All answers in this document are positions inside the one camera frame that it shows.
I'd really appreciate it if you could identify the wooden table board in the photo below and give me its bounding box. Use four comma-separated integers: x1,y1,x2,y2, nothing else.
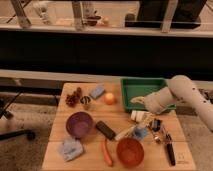
42,83,196,171

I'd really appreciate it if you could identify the black handled utensil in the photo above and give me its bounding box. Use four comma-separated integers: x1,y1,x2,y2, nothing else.
162,125,176,166

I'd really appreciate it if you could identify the small dark metal can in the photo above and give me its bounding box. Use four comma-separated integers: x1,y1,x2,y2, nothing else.
151,119,161,132

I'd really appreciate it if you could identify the orange bowl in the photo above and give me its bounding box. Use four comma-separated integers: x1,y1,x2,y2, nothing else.
116,138,144,168

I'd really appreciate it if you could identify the black rectangular block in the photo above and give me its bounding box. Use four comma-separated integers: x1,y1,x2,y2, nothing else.
95,121,116,140

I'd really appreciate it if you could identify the light blue crumpled cloth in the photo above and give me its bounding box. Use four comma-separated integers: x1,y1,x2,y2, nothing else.
58,137,84,161

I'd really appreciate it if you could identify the white paper cup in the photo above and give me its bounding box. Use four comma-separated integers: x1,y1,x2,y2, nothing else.
131,110,150,122

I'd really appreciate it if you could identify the blue sponge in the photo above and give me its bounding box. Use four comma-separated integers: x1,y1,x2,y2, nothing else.
89,86,105,99

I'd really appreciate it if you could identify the blue small cup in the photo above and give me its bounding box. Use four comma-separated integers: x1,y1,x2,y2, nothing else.
133,128,148,140

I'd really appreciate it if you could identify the orange fruit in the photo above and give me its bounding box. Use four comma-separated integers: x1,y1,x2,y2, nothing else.
104,93,116,105

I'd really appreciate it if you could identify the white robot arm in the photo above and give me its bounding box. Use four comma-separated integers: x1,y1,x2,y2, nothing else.
130,75,213,132

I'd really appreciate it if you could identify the green plastic tray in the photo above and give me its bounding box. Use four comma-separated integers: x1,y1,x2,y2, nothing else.
121,78,167,113

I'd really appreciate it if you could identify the black office chair base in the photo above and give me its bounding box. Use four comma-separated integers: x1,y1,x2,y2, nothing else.
0,94,36,141

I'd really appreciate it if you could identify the black white striped ball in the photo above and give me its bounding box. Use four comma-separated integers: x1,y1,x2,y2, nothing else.
80,96,91,110

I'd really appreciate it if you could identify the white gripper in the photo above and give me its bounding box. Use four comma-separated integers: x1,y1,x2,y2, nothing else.
130,92,166,114

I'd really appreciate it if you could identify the cream handled utensil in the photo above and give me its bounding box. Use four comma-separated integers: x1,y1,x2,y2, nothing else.
115,125,135,141

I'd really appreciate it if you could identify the purple bowl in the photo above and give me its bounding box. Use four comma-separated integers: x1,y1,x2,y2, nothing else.
66,112,93,139

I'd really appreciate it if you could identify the orange carrot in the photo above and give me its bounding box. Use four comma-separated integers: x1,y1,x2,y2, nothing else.
102,139,113,167

